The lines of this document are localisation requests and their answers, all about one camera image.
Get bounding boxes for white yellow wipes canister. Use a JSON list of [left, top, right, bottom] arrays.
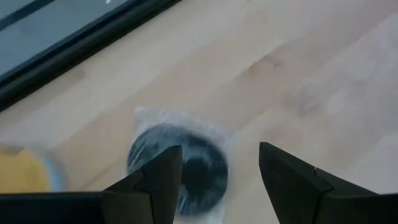
[[0, 142, 68, 194]]

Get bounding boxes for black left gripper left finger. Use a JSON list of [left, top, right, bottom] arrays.
[[104, 144, 183, 224]]

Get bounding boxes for dark disc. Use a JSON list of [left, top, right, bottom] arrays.
[[126, 107, 237, 224]]

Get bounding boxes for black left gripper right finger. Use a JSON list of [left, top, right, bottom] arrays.
[[259, 142, 379, 224]]

